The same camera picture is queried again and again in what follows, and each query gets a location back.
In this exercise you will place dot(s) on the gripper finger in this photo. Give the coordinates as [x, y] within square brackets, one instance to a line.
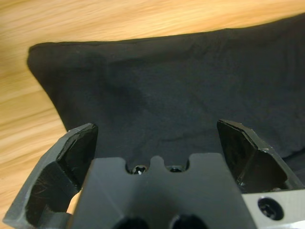
[52, 171]
[250, 157]

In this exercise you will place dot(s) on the black polo shirt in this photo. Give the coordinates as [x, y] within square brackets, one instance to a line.
[178, 95]

